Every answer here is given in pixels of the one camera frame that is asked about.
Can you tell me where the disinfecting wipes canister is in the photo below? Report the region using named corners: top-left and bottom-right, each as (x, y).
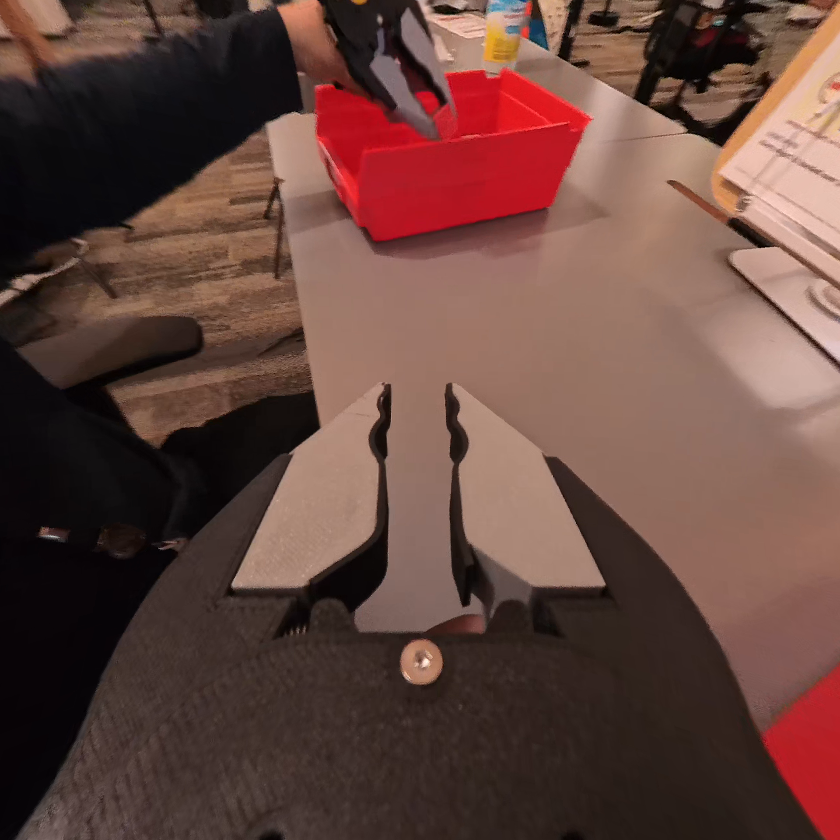
top-left (482, 0), bottom-right (532, 65)

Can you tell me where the black office chair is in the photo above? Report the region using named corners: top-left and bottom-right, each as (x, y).
top-left (634, 0), bottom-right (775, 125)

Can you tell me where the person's left hand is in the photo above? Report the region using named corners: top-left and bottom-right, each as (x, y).
top-left (280, 0), bottom-right (367, 96)

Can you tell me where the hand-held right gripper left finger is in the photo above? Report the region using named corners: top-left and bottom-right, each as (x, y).
top-left (230, 381), bottom-right (392, 599)

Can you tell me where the round badge reel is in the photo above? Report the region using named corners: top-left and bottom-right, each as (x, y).
top-left (98, 521), bottom-right (150, 560)

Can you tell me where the red plastic bin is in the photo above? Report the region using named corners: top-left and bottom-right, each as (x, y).
top-left (315, 67), bottom-right (593, 244)
top-left (763, 668), bottom-right (840, 840)

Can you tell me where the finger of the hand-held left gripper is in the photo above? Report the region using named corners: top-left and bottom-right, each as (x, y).
top-left (402, 2), bottom-right (459, 141)
top-left (369, 44), bottom-right (442, 141)

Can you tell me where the person's left forearm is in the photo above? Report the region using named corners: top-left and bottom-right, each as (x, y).
top-left (0, 7), bottom-right (309, 263)

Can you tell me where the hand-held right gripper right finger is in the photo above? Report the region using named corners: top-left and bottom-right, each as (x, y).
top-left (446, 381), bottom-right (605, 607)

